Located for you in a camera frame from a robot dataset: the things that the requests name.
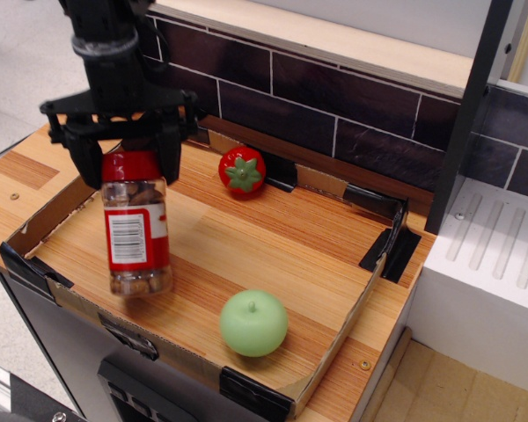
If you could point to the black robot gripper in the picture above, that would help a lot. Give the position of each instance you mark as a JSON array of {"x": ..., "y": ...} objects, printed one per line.
[{"x": 120, "y": 102}]

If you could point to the red-lidded spice bottle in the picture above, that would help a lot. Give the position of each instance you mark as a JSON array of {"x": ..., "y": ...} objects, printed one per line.
[{"x": 133, "y": 194}]

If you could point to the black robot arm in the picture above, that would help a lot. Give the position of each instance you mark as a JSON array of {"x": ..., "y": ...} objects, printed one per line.
[{"x": 104, "y": 21}]

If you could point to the cardboard fence with black tape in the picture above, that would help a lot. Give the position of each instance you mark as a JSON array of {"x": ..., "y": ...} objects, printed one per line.
[{"x": 301, "y": 247}]

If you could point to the red toy tomato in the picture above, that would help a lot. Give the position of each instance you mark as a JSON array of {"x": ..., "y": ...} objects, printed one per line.
[{"x": 242, "y": 170}]

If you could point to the green toy apple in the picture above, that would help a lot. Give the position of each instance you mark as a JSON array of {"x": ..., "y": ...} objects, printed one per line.
[{"x": 253, "y": 323}]

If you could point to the black toy oven front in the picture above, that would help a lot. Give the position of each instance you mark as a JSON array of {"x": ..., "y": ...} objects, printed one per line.
[{"x": 155, "y": 394}]

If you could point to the white toy sink drainboard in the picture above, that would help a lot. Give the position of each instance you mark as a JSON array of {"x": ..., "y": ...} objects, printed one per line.
[{"x": 471, "y": 301}]

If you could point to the black shelf frame with wood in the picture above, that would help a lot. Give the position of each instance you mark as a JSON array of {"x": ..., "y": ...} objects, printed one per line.
[{"x": 378, "y": 112}]

